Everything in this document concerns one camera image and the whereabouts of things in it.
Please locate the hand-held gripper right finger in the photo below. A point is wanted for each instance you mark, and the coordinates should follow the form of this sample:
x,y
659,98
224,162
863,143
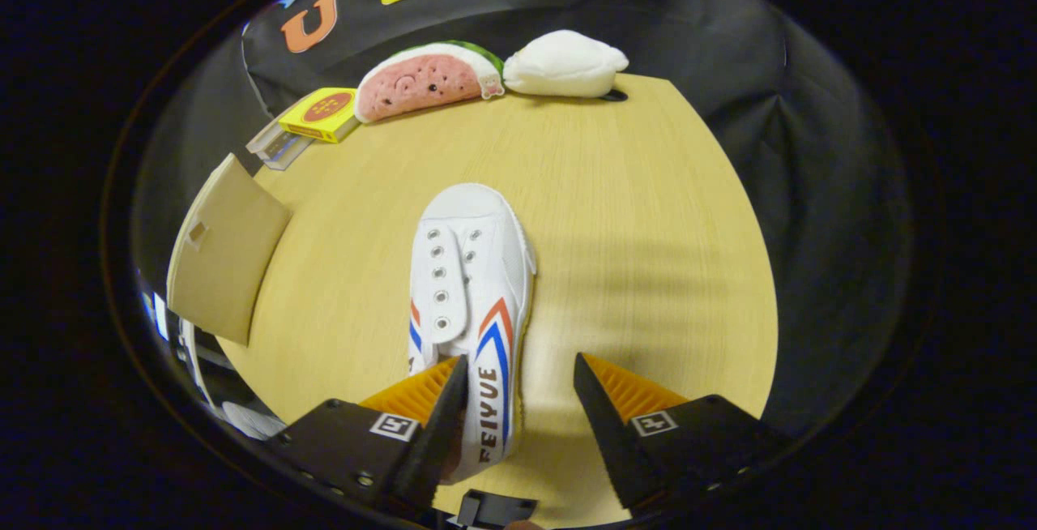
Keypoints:
x,y
612,441

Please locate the yellow book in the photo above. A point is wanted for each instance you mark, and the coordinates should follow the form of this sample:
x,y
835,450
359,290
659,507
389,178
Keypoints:
x,y
324,108

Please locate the watermelon slice plush toy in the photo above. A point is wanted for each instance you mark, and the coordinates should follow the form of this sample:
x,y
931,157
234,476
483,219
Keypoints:
x,y
421,80

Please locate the white canvas shoe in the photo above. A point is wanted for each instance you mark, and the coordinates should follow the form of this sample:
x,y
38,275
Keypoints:
x,y
478,238

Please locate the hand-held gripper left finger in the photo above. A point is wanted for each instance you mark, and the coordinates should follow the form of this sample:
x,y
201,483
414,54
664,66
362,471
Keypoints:
x,y
433,449

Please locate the beige storage box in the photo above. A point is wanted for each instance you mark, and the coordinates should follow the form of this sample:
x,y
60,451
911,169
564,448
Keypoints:
x,y
231,246

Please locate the white plush toy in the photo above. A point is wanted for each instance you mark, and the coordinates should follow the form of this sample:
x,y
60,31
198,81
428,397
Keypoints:
x,y
567,64

